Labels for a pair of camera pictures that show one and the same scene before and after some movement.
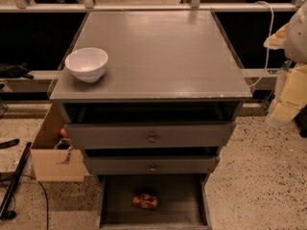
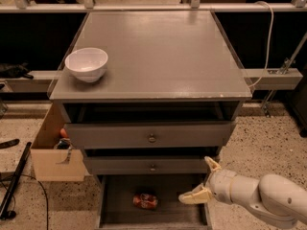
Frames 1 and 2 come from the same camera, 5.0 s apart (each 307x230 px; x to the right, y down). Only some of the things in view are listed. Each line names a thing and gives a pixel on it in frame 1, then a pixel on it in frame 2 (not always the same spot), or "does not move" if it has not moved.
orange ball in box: [63, 132] does not move
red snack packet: [145, 201] does not move
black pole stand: [5, 213] does not move
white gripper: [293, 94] to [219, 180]
